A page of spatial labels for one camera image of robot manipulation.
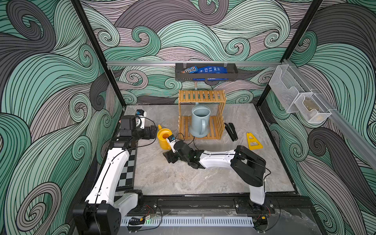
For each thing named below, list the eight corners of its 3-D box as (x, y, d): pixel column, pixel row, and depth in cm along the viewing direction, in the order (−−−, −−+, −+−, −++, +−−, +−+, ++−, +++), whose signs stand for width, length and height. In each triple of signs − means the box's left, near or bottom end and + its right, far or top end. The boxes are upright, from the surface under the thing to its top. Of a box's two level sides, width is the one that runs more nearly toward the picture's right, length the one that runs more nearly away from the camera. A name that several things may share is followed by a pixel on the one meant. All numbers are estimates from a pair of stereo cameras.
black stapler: (230, 141, 100) (231, 139, 98) (224, 125, 110) (224, 123, 108) (238, 140, 101) (239, 138, 99) (231, 124, 110) (232, 122, 108)
